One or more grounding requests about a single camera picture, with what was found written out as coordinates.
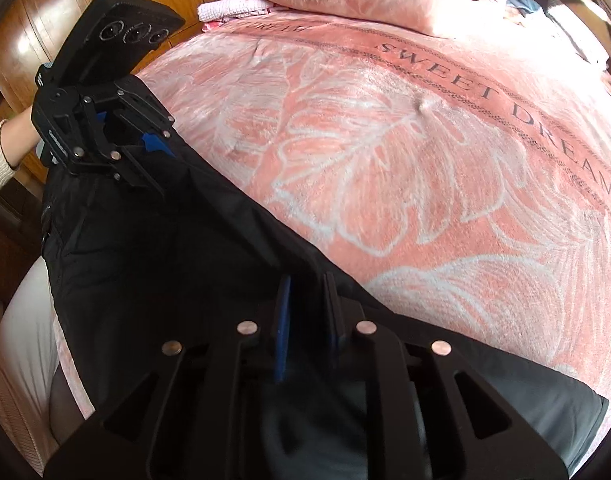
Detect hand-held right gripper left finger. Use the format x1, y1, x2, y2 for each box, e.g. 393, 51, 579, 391
43, 274, 294, 480

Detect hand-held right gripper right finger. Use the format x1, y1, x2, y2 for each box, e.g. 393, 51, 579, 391
323, 272, 569, 480

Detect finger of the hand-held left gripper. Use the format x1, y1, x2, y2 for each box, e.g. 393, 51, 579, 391
68, 107, 167, 197
108, 77, 177, 156

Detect black pants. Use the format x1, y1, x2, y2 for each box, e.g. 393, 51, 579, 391
38, 140, 611, 480

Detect wooden wardrobe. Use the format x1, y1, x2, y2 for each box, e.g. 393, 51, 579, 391
0, 0, 256, 321

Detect pink white towel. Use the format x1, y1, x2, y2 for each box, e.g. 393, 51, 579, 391
198, 0, 277, 24

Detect pink printed blanket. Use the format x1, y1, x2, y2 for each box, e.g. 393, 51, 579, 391
56, 5, 611, 461

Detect white bed sheet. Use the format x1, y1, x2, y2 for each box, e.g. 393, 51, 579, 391
0, 260, 94, 448

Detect blue cloth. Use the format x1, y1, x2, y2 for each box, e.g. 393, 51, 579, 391
504, 0, 543, 17

